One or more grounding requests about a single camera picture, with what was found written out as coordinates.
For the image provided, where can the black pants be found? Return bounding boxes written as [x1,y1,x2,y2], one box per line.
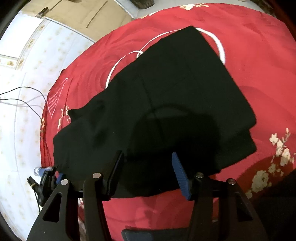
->
[53,26,256,198]

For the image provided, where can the blue socked foot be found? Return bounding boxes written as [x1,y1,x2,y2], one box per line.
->
[34,167,52,177]

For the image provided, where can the red rose bedspread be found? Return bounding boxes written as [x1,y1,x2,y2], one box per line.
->
[41,3,295,240]

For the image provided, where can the wooden door panel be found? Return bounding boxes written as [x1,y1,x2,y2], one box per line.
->
[22,0,133,41]

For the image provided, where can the black cable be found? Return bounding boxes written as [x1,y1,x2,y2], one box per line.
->
[0,86,48,121]

